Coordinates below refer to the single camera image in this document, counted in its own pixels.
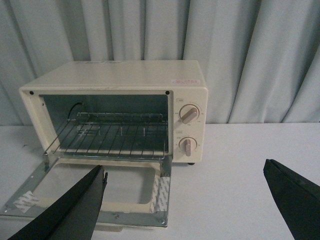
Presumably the grey pleated curtain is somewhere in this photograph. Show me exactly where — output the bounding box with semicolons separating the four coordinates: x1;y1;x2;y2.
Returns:
0;0;320;126

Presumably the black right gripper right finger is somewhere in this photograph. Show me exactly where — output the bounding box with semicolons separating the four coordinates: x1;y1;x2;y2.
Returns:
263;159;320;240

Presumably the cream glass oven door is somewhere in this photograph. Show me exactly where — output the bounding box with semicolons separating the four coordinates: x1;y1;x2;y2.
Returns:
0;156;172;230

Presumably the wire oven rack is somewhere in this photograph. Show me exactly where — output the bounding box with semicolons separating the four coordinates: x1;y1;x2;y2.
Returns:
44;112;169;161

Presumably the cream toaster oven body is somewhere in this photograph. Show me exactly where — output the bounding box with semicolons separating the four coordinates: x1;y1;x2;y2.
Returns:
19;60;208;164

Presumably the lower beige oven knob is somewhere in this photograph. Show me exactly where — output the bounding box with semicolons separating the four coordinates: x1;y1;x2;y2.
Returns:
179;137;197;157

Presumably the beige oven knob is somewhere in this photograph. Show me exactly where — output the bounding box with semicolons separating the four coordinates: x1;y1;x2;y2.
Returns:
179;104;200;124
179;137;197;157

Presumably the pink warning sticker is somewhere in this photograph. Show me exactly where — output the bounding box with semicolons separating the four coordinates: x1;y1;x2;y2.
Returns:
171;79;201;85

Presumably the upper beige oven knob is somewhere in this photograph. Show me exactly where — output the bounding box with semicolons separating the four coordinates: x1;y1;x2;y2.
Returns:
179;104;200;124

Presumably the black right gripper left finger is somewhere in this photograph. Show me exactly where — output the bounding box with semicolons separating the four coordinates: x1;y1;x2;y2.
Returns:
10;165;108;240

